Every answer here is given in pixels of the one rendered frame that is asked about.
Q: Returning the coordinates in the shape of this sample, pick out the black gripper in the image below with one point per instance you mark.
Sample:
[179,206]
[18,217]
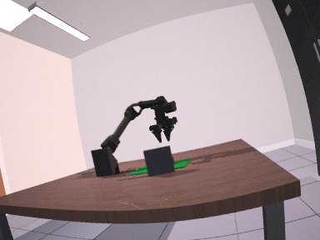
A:
[156,129]

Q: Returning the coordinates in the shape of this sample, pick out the dark grey cooling fan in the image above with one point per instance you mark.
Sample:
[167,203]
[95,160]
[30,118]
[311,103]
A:
[159,161]

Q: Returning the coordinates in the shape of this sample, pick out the green circuit board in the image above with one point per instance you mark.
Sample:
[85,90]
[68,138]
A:
[178,164]

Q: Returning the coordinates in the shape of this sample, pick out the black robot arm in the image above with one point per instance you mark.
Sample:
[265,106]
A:
[160,106]

